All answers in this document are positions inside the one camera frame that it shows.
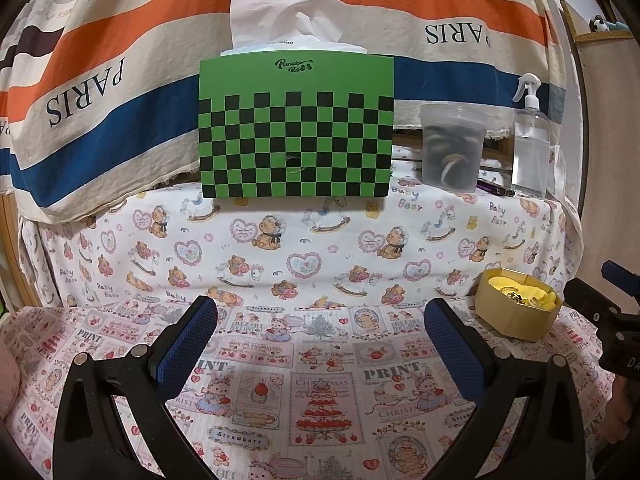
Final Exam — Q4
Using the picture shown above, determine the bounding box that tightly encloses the wooden bed frame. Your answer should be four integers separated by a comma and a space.
0, 192, 40, 321

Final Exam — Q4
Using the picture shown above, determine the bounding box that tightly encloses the clear spray bottle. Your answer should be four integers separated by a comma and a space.
510, 74, 562, 200

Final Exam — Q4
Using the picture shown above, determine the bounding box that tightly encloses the bear print cloth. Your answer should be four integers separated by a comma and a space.
20, 145, 585, 311

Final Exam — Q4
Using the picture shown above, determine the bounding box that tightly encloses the green checkered tissue box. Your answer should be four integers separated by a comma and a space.
197, 52, 396, 200

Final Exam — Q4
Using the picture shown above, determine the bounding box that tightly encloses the gold octagonal jewelry box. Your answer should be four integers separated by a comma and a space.
474, 267, 565, 343

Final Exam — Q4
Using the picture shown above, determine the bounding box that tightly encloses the wooden shelf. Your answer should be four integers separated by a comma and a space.
559, 0, 640, 48

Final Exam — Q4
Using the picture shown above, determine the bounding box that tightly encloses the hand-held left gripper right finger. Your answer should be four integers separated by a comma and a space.
424, 297, 586, 480

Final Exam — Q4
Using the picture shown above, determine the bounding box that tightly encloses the pink patchwork print cloth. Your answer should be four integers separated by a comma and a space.
0, 294, 617, 480

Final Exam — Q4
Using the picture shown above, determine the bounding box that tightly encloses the small toy figure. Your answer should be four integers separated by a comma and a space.
589, 15, 627, 34

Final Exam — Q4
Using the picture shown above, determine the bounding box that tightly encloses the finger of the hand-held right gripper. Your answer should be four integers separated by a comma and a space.
601, 260, 640, 306
564, 276, 623, 323

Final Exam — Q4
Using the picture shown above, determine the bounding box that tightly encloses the white tissue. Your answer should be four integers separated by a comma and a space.
220, 0, 370, 58

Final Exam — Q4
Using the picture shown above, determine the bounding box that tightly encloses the clear plastic jar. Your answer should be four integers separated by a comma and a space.
419, 102, 489, 193

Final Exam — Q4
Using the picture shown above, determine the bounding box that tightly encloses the striped blanket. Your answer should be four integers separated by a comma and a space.
0, 0, 568, 223

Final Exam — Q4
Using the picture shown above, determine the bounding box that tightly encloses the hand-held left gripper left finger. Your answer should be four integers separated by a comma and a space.
52, 295, 219, 480

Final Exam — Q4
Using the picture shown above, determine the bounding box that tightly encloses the person's right hand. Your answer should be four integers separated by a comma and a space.
601, 375, 640, 445

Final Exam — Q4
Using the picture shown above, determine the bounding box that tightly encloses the yellow cushion lining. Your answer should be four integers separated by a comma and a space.
487, 274, 562, 316

